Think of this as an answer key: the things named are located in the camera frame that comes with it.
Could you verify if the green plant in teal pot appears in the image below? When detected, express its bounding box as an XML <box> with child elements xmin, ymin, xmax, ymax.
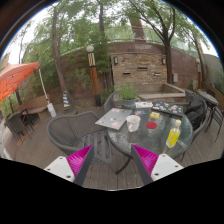
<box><xmin>116</xmin><ymin>82</ymin><xmax>139</xmax><ymax>110</ymax></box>

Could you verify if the wooden bench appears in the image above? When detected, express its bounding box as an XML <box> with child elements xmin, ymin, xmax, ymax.
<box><xmin>16</xmin><ymin>94</ymin><xmax>51</xmax><ymax>121</ymax></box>

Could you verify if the yellow-labelled clear drink bottle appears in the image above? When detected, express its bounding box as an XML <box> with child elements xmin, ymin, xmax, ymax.
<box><xmin>165</xmin><ymin>119</ymin><xmax>183</xmax><ymax>149</ymax></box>

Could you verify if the black metal chair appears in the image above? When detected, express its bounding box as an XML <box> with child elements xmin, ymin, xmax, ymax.
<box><xmin>204</xmin><ymin>104</ymin><xmax>224</xmax><ymax>134</ymax></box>

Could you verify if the dark wicker chair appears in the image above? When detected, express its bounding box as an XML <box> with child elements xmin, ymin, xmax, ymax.
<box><xmin>3</xmin><ymin>108</ymin><xmax>34</xmax><ymax>139</ymax></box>

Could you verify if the white umbrella pole with base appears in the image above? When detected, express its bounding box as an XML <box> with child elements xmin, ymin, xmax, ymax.
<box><xmin>38</xmin><ymin>68</ymin><xmax>58</xmax><ymax>118</ymax></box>

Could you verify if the white printed magazine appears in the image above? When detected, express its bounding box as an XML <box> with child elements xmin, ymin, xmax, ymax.
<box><xmin>134</xmin><ymin>101</ymin><xmax>154</xmax><ymax>109</ymax></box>

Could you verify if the dark grey backpack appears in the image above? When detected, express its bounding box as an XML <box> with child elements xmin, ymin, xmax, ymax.
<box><xmin>184</xmin><ymin>94</ymin><xmax>208</xmax><ymax>131</ymax></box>

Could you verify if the orange patio umbrella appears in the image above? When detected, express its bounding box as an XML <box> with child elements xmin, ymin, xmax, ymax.
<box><xmin>0</xmin><ymin>61</ymin><xmax>41</xmax><ymax>104</ymax></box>

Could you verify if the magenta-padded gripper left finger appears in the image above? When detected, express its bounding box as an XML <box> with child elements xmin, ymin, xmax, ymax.
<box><xmin>44</xmin><ymin>144</ymin><xmax>97</xmax><ymax>187</ymax></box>

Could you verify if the small round dark table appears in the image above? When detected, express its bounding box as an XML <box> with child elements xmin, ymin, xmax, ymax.
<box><xmin>196</xmin><ymin>89</ymin><xmax>219</xmax><ymax>111</ymax></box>

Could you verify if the silver laptop with stickers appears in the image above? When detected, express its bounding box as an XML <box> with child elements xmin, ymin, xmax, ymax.
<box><xmin>94</xmin><ymin>107</ymin><xmax>133</xmax><ymax>131</ymax></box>

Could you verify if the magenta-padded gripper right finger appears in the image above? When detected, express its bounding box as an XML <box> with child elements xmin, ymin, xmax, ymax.
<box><xmin>130</xmin><ymin>143</ymin><xmax>184</xmax><ymax>186</ymax></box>

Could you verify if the green leafy tree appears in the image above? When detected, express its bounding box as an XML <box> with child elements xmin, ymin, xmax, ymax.
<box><xmin>126</xmin><ymin>0</ymin><xmax>208</xmax><ymax>84</ymax></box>
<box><xmin>19</xmin><ymin>0</ymin><xmax>111</xmax><ymax>104</ymax></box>

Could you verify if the striped lamp post with globe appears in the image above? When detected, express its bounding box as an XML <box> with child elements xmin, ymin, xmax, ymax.
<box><xmin>85</xmin><ymin>44</ymin><xmax>103</xmax><ymax>107</ymax></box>

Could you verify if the small yellow card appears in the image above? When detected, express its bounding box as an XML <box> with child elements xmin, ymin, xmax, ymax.
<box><xmin>149</xmin><ymin>111</ymin><xmax>161</xmax><ymax>120</ymax></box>

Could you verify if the blue yellow striped cone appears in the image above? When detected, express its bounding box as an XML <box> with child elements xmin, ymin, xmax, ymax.
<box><xmin>62</xmin><ymin>90</ymin><xmax>73</xmax><ymax>109</ymax></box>

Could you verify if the white ceramic mug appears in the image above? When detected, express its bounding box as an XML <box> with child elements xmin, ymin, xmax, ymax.
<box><xmin>125</xmin><ymin>114</ymin><xmax>142</xmax><ymax>133</ymax></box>

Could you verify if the flat round red coaster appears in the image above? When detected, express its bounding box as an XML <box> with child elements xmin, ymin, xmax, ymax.
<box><xmin>145</xmin><ymin>121</ymin><xmax>158</xmax><ymax>130</ymax></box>

